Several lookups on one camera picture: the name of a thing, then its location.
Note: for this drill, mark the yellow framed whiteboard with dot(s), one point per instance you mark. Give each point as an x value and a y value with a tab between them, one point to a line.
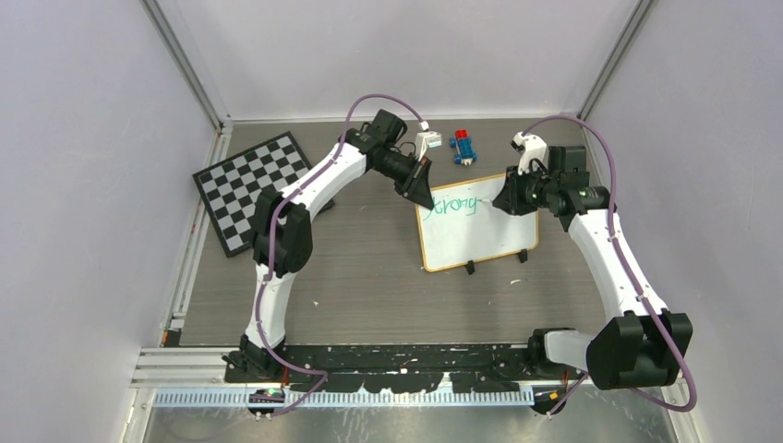
460	230

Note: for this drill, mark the blue red toy car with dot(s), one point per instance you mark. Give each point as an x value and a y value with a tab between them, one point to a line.
462	145

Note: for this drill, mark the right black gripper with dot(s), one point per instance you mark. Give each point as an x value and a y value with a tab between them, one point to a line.
511	198

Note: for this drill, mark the aluminium frame rail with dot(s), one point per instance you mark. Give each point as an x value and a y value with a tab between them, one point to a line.
194	377

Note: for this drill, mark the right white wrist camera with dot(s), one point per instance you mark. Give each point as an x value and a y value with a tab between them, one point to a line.
530	147

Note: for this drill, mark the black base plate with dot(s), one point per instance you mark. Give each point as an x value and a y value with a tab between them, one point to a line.
409	368

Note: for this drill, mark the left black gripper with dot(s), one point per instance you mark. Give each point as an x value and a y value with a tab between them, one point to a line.
417	186

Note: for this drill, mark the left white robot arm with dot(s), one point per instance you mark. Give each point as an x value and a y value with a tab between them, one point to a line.
281	225

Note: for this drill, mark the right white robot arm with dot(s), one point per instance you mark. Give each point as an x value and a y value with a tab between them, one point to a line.
637	346

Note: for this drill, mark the black white checkerboard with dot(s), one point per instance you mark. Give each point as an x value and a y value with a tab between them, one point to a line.
229	189

